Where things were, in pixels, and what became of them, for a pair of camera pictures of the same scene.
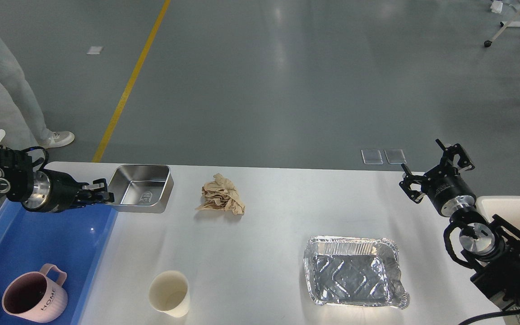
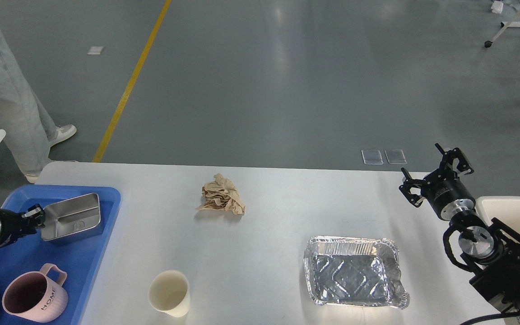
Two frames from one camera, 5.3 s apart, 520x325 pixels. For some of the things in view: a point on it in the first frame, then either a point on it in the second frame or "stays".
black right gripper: [443, 184] stays
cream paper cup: [169, 292] stays
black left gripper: [51, 191] → [4, 227]
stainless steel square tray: [144, 188] → [71, 216]
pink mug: [30, 296] stays
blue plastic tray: [19, 240] stays
